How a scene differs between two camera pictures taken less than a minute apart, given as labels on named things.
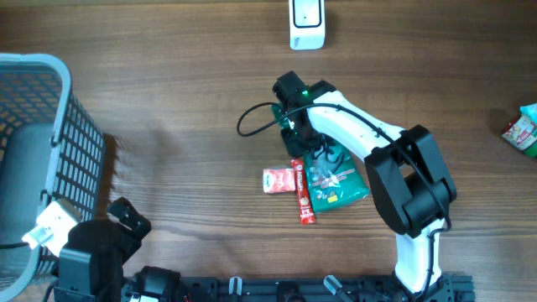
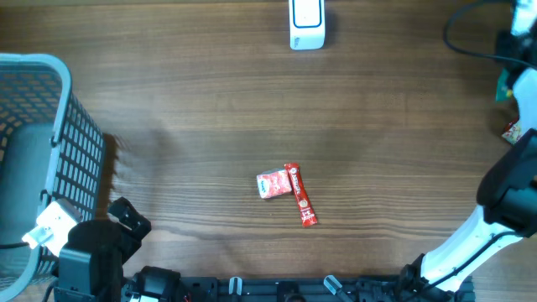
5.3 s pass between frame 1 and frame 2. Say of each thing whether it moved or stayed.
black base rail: stayed
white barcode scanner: stayed
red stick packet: moved
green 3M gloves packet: moved
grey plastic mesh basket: stayed
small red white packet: moved
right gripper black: moved
